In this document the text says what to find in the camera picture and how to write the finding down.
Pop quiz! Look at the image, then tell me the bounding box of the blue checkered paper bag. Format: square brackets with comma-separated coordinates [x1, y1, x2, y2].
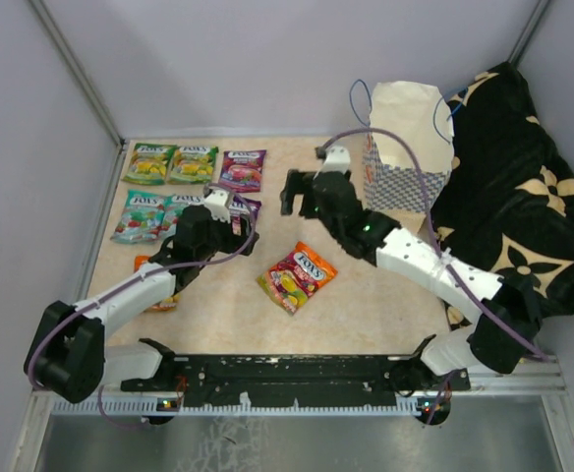
[362, 81, 455, 233]

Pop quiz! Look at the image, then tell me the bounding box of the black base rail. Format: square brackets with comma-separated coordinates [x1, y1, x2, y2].
[121, 354, 446, 408]

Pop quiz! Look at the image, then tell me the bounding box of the fruits candy bag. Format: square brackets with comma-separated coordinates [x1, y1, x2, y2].
[134, 255, 180, 313]
[257, 241, 338, 315]

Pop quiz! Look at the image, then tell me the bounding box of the aluminium frame rail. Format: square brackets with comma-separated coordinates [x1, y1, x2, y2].
[27, 352, 563, 403]

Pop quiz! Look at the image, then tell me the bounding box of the green candy bag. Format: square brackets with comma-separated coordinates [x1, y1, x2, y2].
[166, 146, 219, 185]
[123, 143, 176, 186]

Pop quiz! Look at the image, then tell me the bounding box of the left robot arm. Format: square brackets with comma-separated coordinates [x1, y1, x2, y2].
[24, 206, 258, 403]

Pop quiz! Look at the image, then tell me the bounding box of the teal snack bag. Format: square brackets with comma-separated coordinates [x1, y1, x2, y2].
[111, 190, 167, 244]
[159, 195, 190, 239]

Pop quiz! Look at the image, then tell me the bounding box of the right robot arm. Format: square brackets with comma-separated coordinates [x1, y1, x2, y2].
[280, 169, 542, 390]

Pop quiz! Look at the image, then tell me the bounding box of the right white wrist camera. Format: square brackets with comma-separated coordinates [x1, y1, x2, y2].
[316, 145, 351, 174]

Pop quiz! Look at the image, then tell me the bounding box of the black floral blanket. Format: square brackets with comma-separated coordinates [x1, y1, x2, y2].
[431, 62, 574, 318]

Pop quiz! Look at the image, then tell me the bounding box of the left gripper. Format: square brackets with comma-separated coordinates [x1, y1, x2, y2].
[196, 209, 258, 262]

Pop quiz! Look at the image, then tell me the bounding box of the purple snack bag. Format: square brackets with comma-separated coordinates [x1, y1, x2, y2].
[229, 198, 262, 223]
[218, 149, 266, 193]

